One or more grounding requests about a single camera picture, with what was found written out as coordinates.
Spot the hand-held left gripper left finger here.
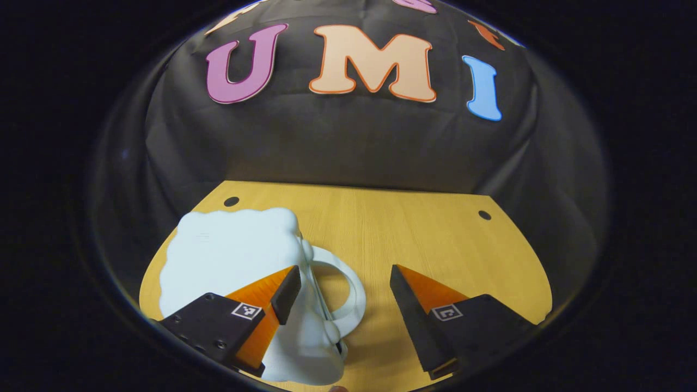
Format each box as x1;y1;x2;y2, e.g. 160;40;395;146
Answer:
158;265;303;378

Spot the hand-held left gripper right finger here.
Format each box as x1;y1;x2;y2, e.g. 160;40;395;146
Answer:
389;264;540;381

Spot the light blue suitcase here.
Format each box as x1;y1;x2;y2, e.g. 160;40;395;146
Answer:
158;207;367;386

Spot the black backdrop cloth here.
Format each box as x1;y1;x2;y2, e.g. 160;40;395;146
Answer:
90;0;609;284

